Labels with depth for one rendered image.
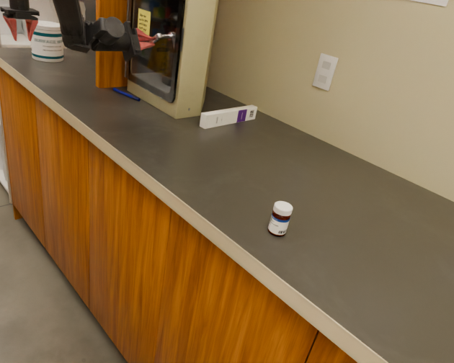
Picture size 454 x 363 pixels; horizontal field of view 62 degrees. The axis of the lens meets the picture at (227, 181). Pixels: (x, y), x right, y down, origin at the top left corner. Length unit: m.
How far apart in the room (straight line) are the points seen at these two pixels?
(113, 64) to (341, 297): 1.21
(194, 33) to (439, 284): 0.96
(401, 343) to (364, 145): 0.81
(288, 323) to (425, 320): 0.24
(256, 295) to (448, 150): 0.74
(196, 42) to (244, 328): 0.87
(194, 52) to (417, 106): 0.71
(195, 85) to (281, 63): 0.38
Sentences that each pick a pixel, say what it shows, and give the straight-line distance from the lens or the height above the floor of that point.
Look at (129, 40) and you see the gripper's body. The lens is 1.25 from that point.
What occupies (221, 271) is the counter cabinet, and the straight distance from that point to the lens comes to 0.89.
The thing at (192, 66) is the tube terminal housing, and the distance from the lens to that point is 1.32.
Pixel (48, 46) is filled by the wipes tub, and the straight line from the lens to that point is 1.89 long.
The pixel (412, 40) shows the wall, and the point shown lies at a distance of 1.31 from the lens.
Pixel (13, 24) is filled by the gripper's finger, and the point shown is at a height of 1.15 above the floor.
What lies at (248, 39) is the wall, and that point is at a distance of 1.66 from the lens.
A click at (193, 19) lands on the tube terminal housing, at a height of 1.26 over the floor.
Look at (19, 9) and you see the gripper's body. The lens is 1.50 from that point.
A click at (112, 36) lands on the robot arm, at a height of 1.20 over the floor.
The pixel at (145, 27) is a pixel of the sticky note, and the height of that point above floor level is 1.20.
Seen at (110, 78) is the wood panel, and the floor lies 0.98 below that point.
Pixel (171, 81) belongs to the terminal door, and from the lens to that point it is 1.31.
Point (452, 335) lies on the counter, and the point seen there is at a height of 0.94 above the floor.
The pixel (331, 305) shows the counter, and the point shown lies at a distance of 0.71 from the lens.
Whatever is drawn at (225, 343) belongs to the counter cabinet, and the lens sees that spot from 1.00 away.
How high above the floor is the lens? 1.40
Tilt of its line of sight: 28 degrees down
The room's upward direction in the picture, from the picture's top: 11 degrees clockwise
